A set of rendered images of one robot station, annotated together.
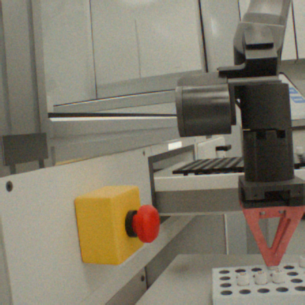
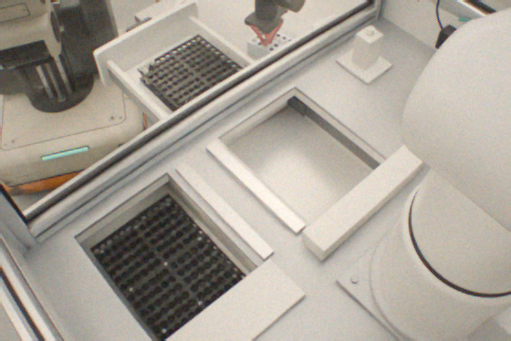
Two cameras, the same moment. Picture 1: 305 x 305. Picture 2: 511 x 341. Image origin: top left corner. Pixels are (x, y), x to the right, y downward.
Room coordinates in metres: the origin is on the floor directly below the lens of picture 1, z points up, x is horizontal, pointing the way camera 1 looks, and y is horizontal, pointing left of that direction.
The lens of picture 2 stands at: (1.31, 0.33, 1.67)
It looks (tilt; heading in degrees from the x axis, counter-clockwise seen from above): 55 degrees down; 209
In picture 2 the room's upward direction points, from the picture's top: 1 degrees counter-clockwise
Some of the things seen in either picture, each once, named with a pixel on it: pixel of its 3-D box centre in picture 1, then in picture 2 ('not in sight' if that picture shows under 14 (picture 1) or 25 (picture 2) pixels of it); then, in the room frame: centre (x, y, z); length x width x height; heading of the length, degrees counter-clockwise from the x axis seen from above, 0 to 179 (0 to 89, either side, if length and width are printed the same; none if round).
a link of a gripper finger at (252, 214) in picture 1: (269, 222); not in sight; (0.41, -0.13, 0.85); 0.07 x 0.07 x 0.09; 81
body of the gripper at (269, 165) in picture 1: (268, 162); not in sight; (0.41, -0.13, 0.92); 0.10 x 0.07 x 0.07; 171
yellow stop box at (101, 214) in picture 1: (114, 223); not in sight; (0.40, 0.05, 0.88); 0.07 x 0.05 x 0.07; 160
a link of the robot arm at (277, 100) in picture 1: (259, 107); not in sight; (0.41, -0.12, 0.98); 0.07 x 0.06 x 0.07; 80
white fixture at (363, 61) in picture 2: not in sight; (367, 46); (0.51, 0.16, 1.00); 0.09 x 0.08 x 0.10; 70
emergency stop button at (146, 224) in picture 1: (142, 223); not in sight; (0.38, 0.02, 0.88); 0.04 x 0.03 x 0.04; 160
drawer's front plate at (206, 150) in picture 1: (214, 160); not in sight; (1.01, -0.16, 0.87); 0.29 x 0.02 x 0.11; 160
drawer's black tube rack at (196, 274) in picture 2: not in sight; (169, 271); (1.08, 0.03, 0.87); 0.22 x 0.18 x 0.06; 70
